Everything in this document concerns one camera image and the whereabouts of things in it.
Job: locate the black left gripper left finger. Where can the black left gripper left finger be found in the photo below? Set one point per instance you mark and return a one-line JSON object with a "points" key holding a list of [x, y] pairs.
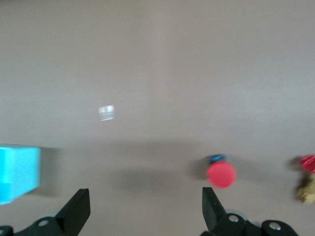
{"points": [[71, 214]]}

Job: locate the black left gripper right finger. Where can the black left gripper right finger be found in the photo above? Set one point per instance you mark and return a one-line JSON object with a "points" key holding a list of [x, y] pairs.
{"points": [[221, 221]]}

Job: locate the red mushroom push button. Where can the red mushroom push button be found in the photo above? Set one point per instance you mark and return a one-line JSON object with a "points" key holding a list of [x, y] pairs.
{"points": [[221, 174]]}

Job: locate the cyan plastic bin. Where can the cyan plastic bin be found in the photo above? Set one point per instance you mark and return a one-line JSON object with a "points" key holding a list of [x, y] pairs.
{"points": [[19, 172]]}

